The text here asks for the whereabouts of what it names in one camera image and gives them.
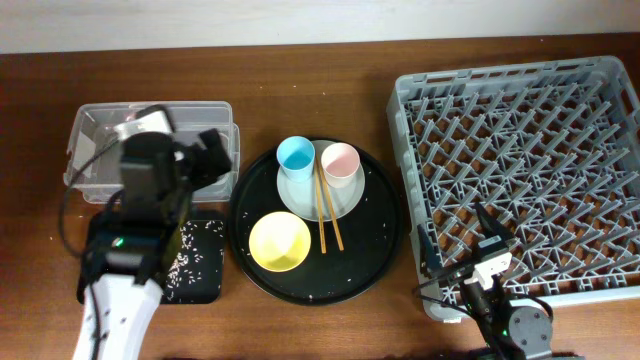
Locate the grey dishwasher rack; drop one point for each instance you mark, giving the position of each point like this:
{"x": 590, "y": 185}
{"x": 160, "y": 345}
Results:
{"x": 551, "y": 149}

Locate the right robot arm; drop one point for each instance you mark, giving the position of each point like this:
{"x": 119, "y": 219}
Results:
{"x": 509, "y": 331}

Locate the pink cup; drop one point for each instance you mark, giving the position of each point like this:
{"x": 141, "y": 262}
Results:
{"x": 340, "y": 162}

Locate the blue cup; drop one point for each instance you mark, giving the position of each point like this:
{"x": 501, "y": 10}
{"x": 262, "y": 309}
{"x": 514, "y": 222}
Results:
{"x": 296, "y": 156}

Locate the round black tray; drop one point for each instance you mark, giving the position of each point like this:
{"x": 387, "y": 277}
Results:
{"x": 371, "y": 235}

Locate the black rectangular tray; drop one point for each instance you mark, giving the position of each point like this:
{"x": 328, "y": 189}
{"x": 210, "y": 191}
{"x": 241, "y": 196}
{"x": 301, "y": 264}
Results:
{"x": 200, "y": 270}

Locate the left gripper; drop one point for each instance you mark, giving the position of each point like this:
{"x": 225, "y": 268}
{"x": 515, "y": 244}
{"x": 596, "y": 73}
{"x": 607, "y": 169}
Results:
{"x": 214, "y": 157}

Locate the clear plastic bin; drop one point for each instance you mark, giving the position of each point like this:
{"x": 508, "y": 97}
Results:
{"x": 93, "y": 129}

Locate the yellow bowl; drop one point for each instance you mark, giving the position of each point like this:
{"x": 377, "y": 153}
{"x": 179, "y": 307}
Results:
{"x": 279, "y": 241}

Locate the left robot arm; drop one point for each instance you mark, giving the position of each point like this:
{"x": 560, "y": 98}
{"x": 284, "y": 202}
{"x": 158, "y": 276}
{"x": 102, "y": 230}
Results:
{"x": 145, "y": 248}

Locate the wooden chopstick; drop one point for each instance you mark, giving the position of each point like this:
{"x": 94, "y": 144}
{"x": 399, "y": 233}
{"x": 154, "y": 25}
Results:
{"x": 320, "y": 212}
{"x": 327, "y": 198}

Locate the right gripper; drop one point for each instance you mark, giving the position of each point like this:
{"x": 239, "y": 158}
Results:
{"x": 433, "y": 261}

